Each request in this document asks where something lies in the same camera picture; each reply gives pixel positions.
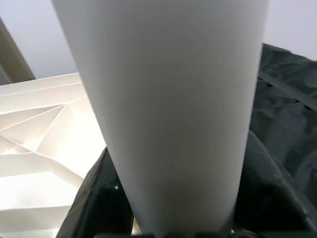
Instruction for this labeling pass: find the white plastic children table top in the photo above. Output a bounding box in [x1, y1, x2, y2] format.
[0, 72, 107, 238]

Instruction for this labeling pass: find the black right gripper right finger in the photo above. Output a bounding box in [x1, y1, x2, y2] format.
[232, 130, 317, 238]

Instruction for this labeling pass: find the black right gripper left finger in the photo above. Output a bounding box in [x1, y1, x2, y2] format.
[58, 147, 136, 238]

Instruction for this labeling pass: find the white plastic table leg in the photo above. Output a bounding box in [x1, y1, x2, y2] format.
[51, 0, 269, 238]

